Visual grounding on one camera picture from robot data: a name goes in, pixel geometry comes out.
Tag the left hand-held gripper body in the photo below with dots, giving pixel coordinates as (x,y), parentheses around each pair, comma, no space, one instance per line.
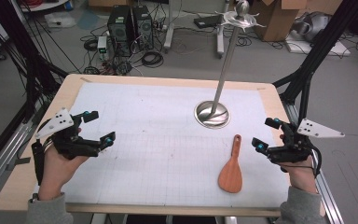
(74,146)

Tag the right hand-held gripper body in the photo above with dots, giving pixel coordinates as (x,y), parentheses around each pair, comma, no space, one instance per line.
(292,147)

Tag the wooden rice spatula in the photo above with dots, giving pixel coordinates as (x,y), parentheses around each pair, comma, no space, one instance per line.
(230,177)

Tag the metal utensil stand with hooks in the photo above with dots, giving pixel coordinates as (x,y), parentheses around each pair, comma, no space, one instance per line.
(213,116)

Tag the person's right hand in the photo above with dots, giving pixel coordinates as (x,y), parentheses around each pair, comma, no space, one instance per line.
(301,177)

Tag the person's left hand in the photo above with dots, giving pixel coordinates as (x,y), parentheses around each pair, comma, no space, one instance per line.
(56,174)

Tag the white grid mat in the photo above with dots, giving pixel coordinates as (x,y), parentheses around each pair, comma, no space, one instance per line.
(155,161)

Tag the small white power unit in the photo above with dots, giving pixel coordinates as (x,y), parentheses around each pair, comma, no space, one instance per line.
(102,46)

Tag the black computer tower green lights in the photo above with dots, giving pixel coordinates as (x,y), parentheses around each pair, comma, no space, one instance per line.
(119,29)

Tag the white flat board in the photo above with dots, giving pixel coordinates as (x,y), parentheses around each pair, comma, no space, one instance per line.
(338,49)

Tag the white stand leg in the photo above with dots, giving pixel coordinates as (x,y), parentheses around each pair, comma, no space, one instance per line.
(168,34)
(220,40)

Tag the large open cardboard box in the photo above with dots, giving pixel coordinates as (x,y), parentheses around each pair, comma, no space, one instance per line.
(276,21)

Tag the grey white helmet device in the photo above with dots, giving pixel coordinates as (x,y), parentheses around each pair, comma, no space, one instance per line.
(310,26)

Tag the flat black box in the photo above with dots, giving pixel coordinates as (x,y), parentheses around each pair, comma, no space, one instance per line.
(206,21)

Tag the aluminium rail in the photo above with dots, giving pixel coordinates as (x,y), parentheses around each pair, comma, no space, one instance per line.
(3,155)
(326,193)

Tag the black frame strut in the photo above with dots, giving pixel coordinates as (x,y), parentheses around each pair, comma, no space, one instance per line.
(320,46)

